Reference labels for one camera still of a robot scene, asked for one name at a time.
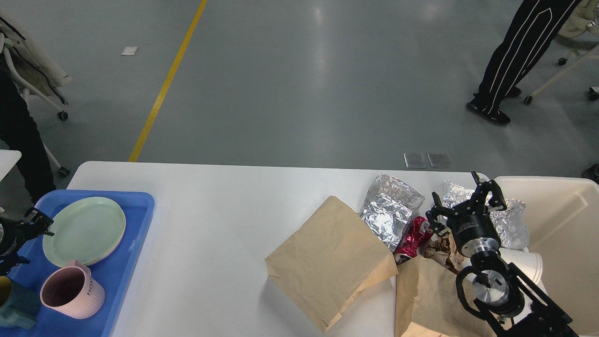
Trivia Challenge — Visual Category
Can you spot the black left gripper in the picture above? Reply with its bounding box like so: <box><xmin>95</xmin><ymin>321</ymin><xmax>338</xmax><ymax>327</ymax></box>
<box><xmin>0</xmin><ymin>207</ymin><xmax>54</xmax><ymax>276</ymax></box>

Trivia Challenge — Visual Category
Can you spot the chair with beige jacket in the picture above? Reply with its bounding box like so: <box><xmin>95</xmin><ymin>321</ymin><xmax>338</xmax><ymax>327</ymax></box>
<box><xmin>0</xmin><ymin>12</ymin><xmax>73</xmax><ymax>121</ymax></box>

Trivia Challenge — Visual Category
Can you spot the blue plastic tray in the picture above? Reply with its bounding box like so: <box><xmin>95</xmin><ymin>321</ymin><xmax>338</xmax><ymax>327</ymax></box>
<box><xmin>0</xmin><ymin>190</ymin><xmax>155</xmax><ymax>337</ymax></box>

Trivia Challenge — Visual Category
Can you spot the person in striped trousers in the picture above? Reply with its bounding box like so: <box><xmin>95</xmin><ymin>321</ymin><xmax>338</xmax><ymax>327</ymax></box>
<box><xmin>466</xmin><ymin>0</ymin><xmax>580</xmax><ymax>126</ymax></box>

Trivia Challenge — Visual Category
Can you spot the pink ribbed mug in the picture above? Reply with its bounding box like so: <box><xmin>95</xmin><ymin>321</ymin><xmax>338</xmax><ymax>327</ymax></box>
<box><xmin>39</xmin><ymin>259</ymin><xmax>106</xmax><ymax>320</ymax></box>

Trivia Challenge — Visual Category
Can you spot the crumpled foil right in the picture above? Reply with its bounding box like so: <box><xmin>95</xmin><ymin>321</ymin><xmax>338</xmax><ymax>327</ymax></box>
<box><xmin>442</xmin><ymin>181</ymin><xmax>530</xmax><ymax>251</ymax></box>

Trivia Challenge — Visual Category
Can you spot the crumpled foil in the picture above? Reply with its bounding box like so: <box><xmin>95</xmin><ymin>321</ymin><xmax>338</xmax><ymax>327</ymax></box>
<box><xmin>359</xmin><ymin>174</ymin><xmax>425</xmax><ymax>253</ymax></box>
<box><xmin>442</xmin><ymin>181</ymin><xmax>530</xmax><ymax>251</ymax></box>

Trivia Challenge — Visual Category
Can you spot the white side table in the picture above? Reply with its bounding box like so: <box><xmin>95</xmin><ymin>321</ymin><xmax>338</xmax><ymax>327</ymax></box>
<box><xmin>0</xmin><ymin>149</ymin><xmax>22</xmax><ymax>181</ymax></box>

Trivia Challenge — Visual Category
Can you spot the person leg far right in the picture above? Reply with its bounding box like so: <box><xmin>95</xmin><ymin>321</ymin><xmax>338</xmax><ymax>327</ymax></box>
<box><xmin>581</xmin><ymin>163</ymin><xmax>599</xmax><ymax>184</ymax></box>

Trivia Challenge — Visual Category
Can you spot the person in black left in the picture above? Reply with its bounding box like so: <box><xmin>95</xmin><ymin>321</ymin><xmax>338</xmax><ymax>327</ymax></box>
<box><xmin>0</xmin><ymin>72</ymin><xmax>56</xmax><ymax>204</ymax></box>

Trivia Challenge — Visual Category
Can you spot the large brown paper bag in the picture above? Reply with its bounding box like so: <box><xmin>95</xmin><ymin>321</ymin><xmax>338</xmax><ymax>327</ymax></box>
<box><xmin>265</xmin><ymin>196</ymin><xmax>398</xmax><ymax>333</ymax></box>

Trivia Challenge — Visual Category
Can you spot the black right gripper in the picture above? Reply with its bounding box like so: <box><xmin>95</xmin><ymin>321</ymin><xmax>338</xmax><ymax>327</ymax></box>
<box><xmin>425</xmin><ymin>171</ymin><xmax>507</xmax><ymax>258</ymax></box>

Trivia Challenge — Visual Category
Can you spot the yellow plate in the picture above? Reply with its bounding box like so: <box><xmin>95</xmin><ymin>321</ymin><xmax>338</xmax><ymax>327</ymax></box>
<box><xmin>85</xmin><ymin>219</ymin><xmax>126</xmax><ymax>266</ymax></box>

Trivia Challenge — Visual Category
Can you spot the dark teal mug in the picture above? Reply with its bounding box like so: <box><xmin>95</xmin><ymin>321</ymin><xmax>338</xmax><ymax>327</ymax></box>
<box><xmin>0</xmin><ymin>277</ymin><xmax>41</xmax><ymax>330</ymax></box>

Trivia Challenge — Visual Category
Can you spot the floor plate left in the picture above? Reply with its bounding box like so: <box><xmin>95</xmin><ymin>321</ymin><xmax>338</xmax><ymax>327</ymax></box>
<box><xmin>403</xmin><ymin>152</ymin><xmax>427</xmax><ymax>169</ymax></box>

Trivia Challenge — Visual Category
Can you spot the crumpled foil left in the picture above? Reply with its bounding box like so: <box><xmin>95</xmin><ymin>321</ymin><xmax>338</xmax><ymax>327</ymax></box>
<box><xmin>359</xmin><ymin>174</ymin><xmax>425</xmax><ymax>253</ymax></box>

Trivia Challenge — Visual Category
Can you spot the beige plastic bin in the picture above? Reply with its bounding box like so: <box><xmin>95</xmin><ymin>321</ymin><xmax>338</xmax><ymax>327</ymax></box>
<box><xmin>496</xmin><ymin>176</ymin><xmax>599</xmax><ymax>337</ymax></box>

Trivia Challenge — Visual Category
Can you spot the light green plate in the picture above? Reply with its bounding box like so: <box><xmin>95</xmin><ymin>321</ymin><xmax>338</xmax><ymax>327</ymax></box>
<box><xmin>42</xmin><ymin>197</ymin><xmax>126</xmax><ymax>267</ymax></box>

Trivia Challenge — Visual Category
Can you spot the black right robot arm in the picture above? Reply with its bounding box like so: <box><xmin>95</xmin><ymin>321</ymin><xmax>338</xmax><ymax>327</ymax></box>
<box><xmin>426</xmin><ymin>171</ymin><xmax>577</xmax><ymax>337</ymax></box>

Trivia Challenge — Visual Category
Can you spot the crumpled brown paper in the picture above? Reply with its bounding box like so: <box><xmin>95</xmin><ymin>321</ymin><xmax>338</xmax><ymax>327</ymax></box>
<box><xmin>421</xmin><ymin>232</ymin><xmax>466</xmax><ymax>275</ymax></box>

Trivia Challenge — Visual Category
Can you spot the floor plate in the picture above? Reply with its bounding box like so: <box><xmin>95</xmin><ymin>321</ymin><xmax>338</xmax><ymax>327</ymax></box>
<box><xmin>403</xmin><ymin>152</ymin><xmax>427</xmax><ymax>169</ymax></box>
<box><xmin>426</xmin><ymin>152</ymin><xmax>452</xmax><ymax>169</ymax></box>

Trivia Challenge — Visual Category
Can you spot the floor plate right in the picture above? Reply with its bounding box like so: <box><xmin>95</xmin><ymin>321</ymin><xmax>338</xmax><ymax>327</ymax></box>
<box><xmin>426</xmin><ymin>152</ymin><xmax>452</xmax><ymax>169</ymax></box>

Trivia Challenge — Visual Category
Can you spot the crushed red can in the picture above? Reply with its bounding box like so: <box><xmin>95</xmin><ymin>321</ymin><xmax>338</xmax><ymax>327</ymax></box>
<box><xmin>393</xmin><ymin>216</ymin><xmax>433</xmax><ymax>265</ymax></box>

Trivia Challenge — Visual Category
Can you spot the white paper cup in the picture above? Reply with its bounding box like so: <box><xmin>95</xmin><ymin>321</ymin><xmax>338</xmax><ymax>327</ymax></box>
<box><xmin>482</xmin><ymin>248</ymin><xmax>543</xmax><ymax>285</ymax></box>

